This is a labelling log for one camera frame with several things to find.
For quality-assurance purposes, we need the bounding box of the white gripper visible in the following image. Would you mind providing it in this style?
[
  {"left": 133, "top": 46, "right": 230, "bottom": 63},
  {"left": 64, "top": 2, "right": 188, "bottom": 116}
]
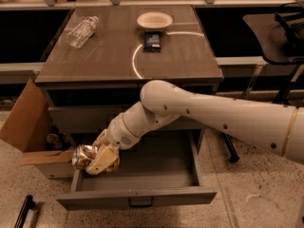
[{"left": 85, "top": 113, "right": 140, "bottom": 175}]

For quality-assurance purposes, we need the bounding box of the crushed orange soda can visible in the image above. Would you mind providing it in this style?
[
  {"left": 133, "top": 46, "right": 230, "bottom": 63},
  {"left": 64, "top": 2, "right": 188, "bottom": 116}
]
[{"left": 72, "top": 144, "right": 98, "bottom": 170}]

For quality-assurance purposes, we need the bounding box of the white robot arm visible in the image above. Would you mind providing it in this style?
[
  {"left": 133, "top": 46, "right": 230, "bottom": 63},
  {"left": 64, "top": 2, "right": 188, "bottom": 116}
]
[{"left": 86, "top": 80, "right": 304, "bottom": 175}]

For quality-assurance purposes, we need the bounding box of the closed grey upper drawer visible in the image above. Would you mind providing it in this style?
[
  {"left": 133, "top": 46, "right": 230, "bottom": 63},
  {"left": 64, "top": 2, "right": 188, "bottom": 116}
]
[{"left": 47, "top": 102, "right": 217, "bottom": 134}]

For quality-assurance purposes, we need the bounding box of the open grey middle drawer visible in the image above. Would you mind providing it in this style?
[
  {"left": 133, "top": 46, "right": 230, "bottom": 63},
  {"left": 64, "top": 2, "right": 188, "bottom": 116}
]
[{"left": 58, "top": 130, "right": 217, "bottom": 211}]

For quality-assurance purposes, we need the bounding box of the grey drawer cabinet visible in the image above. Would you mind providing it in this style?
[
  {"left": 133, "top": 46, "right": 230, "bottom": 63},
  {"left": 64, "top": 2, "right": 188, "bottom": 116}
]
[{"left": 35, "top": 5, "right": 223, "bottom": 145}]

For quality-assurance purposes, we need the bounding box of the open cardboard box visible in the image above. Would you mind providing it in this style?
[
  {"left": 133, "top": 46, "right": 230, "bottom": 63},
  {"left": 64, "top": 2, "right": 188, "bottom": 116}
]
[{"left": 0, "top": 80, "right": 74, "bottom": 179}]

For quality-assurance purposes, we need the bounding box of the black bar on floor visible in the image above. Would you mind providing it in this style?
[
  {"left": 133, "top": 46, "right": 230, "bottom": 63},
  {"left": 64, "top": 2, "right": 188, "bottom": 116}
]
[{"left": 14, "top": 195, "right": 35, "bottom": 228}]

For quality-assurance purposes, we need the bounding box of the clear plastic water bottle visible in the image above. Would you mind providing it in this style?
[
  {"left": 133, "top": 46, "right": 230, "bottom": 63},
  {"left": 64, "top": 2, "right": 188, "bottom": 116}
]
[{"left": 66, "top": 16, "right": 99, "bottom": 48}]

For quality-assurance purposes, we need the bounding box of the dark blue snack packet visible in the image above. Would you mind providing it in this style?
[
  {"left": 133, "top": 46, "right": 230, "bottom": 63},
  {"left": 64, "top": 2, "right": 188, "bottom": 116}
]
[{"left": 143, "top": 31, "right": 161, "bottom": 52}]

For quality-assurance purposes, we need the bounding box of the black metal table leg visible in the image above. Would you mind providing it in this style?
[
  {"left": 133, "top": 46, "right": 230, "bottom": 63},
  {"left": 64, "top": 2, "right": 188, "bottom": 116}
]
[{"left": 222, "top": 133, "right": 239, "bottom": 163}]

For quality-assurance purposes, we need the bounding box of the white paper bowl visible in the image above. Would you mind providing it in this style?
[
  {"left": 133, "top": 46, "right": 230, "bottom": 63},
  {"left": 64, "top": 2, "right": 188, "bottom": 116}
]
[{"left": 137, "top": 12, "right": 173, "bottom": 31}]

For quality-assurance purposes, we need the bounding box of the black chair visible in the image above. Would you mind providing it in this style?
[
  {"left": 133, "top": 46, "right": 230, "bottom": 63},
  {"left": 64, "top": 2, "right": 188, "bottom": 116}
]
[{"left": 243, "top": 2, "right": 304, "bottom": 105}]

